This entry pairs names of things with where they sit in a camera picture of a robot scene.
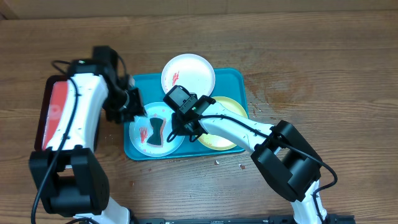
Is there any dark green sponge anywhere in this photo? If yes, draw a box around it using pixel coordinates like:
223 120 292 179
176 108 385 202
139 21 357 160
147 118 165 146

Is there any white plate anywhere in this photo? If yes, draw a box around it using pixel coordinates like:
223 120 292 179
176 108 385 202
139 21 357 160
161 54 216 97

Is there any light blue plate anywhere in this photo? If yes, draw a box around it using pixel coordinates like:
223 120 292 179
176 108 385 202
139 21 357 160
127 102 185 157

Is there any yellow-green plate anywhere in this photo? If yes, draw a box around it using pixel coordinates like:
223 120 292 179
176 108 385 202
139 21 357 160
198 96 248 151

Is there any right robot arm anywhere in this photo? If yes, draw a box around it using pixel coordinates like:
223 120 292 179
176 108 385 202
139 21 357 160
164 85 327 223

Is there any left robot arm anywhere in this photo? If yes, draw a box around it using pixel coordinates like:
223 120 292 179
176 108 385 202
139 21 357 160
29 45 146 223

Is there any teal plastic serving tray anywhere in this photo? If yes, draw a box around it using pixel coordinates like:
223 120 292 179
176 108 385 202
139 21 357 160
124 68 248 161

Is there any dark red water tray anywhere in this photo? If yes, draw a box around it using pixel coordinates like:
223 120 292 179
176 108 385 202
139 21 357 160
34 74 103 152

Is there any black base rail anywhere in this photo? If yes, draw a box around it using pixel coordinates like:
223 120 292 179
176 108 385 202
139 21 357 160
131 214 356 224

